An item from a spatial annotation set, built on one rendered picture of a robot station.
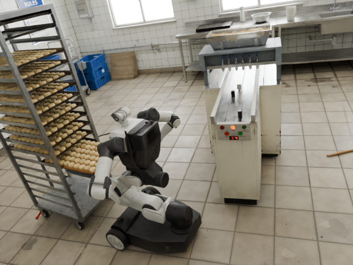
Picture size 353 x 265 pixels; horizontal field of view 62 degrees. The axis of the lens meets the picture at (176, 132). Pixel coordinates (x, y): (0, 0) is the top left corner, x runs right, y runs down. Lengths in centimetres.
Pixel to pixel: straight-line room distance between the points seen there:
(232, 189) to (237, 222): 27
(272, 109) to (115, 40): 462
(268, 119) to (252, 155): 70
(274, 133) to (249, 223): 97
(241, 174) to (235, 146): 27
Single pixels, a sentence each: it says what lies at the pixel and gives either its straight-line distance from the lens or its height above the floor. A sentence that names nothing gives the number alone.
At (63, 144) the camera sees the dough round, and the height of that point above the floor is 79.
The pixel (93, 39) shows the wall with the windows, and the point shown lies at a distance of 709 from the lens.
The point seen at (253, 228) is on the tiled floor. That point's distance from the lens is 252.
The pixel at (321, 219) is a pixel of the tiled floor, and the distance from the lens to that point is 264.
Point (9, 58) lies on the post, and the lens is 218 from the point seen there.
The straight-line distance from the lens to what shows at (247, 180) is 249.
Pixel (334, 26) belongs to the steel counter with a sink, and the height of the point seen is 73.
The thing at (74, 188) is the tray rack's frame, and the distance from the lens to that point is 317.
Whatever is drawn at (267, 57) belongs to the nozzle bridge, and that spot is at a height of 107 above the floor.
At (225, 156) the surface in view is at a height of 53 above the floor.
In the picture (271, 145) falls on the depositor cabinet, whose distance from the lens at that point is 310.
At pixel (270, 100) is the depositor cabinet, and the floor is 68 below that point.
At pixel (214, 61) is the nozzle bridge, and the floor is 108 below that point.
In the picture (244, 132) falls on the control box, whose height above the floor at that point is 76.
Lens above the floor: 187
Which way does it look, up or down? 28 degrees down
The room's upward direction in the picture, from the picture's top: 11 degrees counter-clockwise
